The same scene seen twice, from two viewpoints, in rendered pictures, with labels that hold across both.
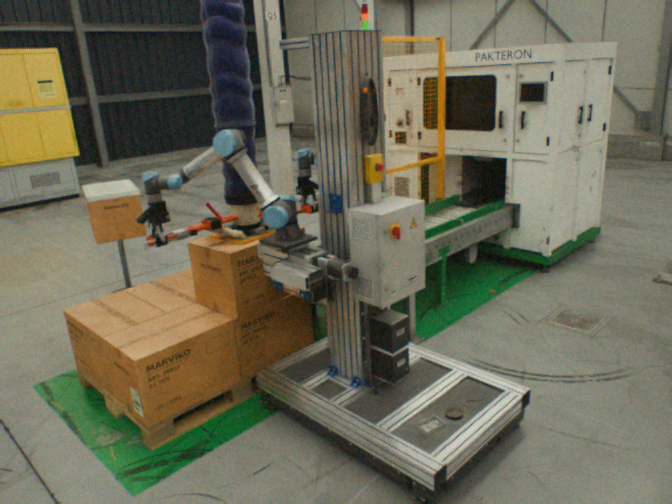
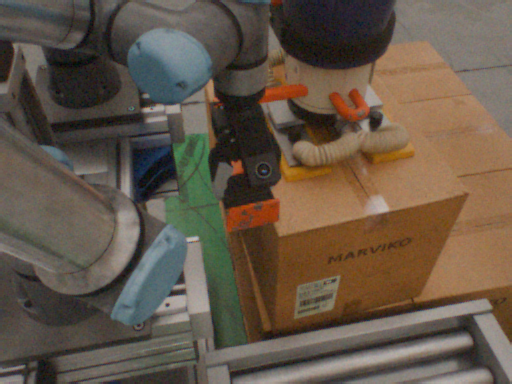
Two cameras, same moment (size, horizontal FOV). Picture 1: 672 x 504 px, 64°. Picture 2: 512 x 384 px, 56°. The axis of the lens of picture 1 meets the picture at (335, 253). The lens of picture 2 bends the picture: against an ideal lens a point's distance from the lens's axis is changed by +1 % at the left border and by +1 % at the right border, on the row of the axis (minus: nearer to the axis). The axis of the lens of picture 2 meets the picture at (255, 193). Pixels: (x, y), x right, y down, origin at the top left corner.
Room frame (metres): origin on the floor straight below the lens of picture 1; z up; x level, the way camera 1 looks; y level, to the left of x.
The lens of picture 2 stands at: (3.54, -0.30, 1.66)
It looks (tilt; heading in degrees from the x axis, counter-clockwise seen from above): 48 degrees down; 122
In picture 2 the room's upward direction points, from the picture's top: straight up
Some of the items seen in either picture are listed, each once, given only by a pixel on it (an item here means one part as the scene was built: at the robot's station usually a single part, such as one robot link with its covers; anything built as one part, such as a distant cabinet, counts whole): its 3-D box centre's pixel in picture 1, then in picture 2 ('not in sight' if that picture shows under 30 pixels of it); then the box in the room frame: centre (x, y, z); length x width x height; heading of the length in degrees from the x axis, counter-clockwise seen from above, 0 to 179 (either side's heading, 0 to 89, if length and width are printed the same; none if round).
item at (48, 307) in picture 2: not in sight; (62, 260); (3.10, -0.11, 1.09); 0.15 x 0.15 x 0.10
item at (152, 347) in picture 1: (192, 326); (358, 185); (3.21, 0.96, 0.34); 1.20 x 1.00 x 0.40; 134
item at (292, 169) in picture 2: (257, 232); (284, 119); (3.14, 0.46, 0.97); 0.34 x 0.10 x 0.05; 138
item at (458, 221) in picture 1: (456, 224); not in sight; (4.32, -1.02, 0.60); 1.60 x 0.10 x 0.09; 134
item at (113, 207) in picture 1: (113, 210); not in sight; (4.67, 1.92, 0.82); 0.60 x 0.40 x 0.40; 26
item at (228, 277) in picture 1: (250, 264); (314, 178); (3.20, 0.53, 0.75); 0.60 x 0.40 x 0.40; 138
